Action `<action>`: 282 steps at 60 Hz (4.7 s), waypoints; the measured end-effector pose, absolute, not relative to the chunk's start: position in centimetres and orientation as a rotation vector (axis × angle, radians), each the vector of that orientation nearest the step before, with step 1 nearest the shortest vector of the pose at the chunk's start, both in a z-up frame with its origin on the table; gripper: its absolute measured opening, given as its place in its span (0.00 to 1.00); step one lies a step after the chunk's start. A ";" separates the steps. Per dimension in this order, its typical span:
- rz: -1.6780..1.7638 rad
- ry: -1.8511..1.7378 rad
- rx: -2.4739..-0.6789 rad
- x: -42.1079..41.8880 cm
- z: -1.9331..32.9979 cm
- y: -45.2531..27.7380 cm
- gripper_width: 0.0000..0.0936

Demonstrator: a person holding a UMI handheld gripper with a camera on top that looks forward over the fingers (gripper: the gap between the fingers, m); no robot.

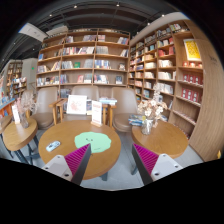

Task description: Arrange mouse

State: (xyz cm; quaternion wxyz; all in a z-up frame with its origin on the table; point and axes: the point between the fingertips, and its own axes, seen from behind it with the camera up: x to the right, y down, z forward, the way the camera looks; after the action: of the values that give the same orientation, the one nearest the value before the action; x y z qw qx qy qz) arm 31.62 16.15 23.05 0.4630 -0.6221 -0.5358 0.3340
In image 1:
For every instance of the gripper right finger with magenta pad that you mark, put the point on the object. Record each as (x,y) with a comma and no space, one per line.
(151,166)

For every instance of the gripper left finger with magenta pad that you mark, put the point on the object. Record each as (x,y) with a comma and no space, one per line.
(72,166)

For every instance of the green mouse pad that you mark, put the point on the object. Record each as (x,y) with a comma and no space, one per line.
(99,142)

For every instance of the round wooden centre table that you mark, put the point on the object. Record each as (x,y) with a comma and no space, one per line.
(68,136)

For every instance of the round wooden table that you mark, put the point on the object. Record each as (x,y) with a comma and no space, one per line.
(15,137)
(164,139)
(68,136)

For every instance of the round wooden right table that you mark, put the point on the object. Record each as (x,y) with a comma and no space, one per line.
(164,139)

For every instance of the stack of books on chair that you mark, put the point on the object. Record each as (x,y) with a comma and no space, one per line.
(136,120)

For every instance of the glass vase with dried flowers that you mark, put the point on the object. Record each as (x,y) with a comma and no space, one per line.
(151,110)

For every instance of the white sign on wooden stand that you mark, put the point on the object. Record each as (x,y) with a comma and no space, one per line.
(96,113)

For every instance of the white picture card display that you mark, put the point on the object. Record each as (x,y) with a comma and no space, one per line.
(76,104)

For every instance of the round wooden left table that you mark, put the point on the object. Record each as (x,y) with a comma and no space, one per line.
(15,137)

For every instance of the small wooden side table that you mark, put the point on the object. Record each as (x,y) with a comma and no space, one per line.
(58,115)

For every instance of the beige armchair right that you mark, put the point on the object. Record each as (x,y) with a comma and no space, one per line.
(126,105)

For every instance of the beige armchair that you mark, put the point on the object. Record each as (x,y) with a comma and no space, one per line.
(44,114)
(126,105)
(92,94)

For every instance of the beige armchair left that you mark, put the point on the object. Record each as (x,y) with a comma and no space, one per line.
(44,114)

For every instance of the beige armchair centre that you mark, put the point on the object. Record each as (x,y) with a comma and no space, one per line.
(92,94)

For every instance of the left vase with dried flowers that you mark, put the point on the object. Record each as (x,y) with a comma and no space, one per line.
(25,104)

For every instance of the small white sign left table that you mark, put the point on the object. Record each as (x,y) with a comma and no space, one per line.
(16,114)

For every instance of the far left wooden bookshelf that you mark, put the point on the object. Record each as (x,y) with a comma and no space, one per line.
(16,83)

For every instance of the large wooden bookshelf back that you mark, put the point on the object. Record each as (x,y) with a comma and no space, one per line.
(87,57)

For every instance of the yellow poster on shelf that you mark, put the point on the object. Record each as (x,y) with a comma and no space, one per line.
(192,51)

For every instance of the wooden bookshelf right wall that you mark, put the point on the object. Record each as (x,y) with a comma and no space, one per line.
(192,90)

